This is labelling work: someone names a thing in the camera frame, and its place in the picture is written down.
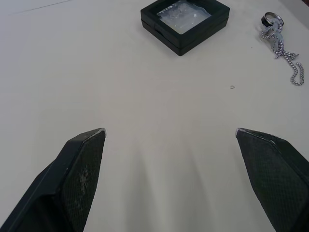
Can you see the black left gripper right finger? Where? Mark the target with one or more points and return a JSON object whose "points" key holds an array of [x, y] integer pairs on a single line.
{"points": [[272, 174]]}

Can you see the black square display case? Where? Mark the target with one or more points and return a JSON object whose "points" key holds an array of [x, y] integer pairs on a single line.
{"points": [[184, 26]]}

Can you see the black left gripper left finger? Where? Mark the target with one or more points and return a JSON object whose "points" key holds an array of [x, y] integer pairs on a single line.
{"points": [[72, 183]]}

